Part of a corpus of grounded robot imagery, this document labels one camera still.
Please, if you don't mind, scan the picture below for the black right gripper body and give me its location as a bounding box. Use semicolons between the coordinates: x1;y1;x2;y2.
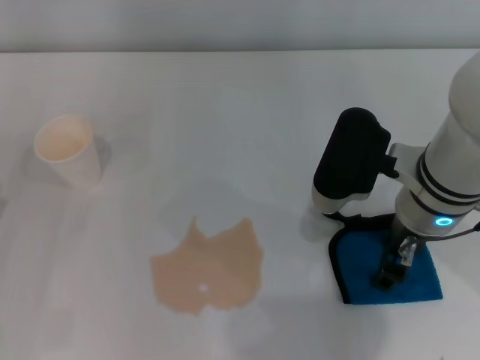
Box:
388;215;413;268

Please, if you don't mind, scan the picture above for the thin black cable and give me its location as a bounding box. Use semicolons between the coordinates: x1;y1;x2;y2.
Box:
415;220;480;242

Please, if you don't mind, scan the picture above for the white paper cup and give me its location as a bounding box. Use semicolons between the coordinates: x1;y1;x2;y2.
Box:
34;113;103;189

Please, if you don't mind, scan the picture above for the clear plastic cable connector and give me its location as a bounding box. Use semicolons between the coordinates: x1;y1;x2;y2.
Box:
397;236;419;269

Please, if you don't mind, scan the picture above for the blue rag with black trim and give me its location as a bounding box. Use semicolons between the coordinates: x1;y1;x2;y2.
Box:
328;212;444;306

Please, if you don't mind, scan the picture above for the black and white wrist camera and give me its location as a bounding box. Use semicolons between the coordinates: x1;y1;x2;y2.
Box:
310;106;422;221

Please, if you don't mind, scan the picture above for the brown liquid stain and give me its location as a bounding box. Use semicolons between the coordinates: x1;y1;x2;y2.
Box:
150;214;266;317

